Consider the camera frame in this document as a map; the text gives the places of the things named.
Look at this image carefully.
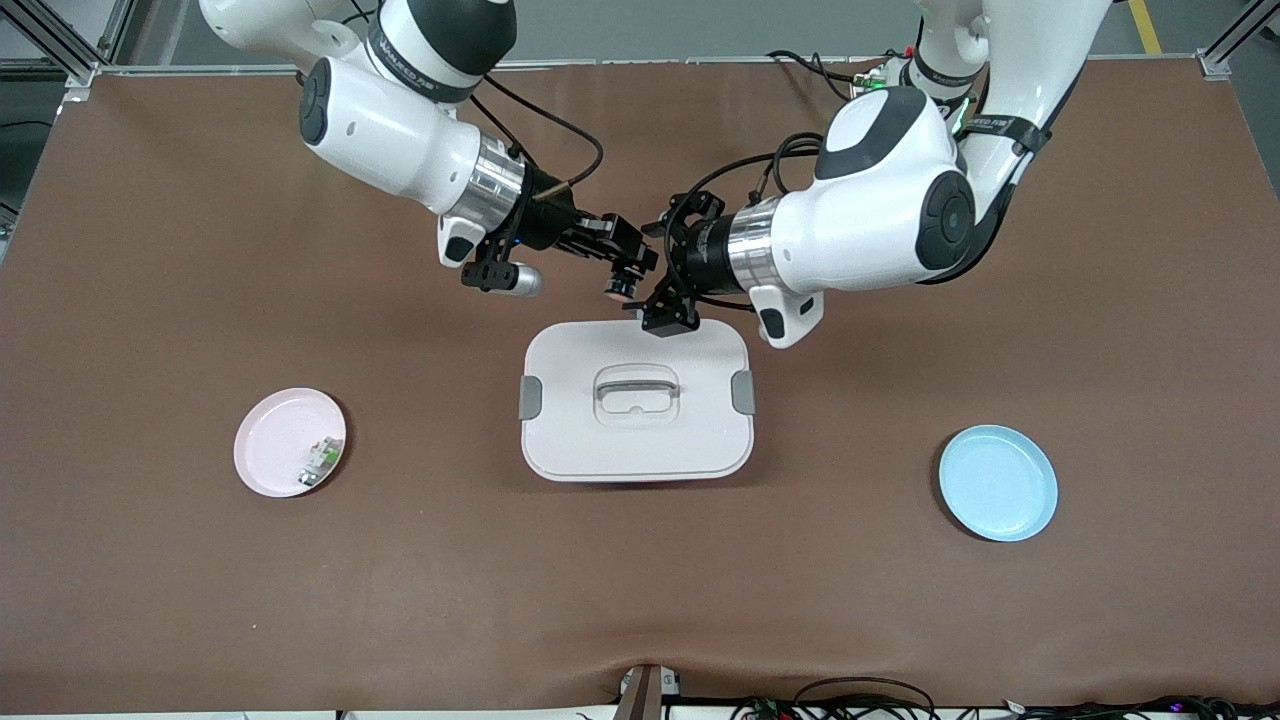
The white lidded storage box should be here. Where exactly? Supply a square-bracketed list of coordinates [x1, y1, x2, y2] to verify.
[518, 318, 757, 484]

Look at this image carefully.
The brown table mat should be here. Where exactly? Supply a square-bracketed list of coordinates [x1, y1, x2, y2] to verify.
[0, 58, 1280, 713]

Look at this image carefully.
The pink round plate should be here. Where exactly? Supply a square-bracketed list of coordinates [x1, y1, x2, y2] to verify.
[233, 387, 348, 499]

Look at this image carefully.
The light blue round plate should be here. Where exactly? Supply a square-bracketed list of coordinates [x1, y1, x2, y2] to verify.
[938, 424, 1059, 544]

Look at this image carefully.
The grey box lid handle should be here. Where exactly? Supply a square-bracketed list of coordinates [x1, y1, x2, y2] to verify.
[594, 370, 681, 403]

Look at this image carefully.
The black left base cable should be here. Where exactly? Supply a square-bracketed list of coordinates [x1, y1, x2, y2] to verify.
[766, 48, 856, 103]

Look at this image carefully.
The white switch with green button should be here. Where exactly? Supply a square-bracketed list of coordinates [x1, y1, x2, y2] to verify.
[297, 437, 344, 489]

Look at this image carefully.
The brown table edge bracket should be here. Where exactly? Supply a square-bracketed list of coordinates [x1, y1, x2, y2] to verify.
[615, 663, 683, 720]

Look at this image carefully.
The black cable bundle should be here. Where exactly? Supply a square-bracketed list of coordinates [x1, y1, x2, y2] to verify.
[728, 676, 1280, 720]

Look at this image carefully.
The aluminium frame profile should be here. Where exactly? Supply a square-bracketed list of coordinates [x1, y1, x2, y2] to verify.
[1195, 0, 1280, 81]
[0, 0, 138, 91]

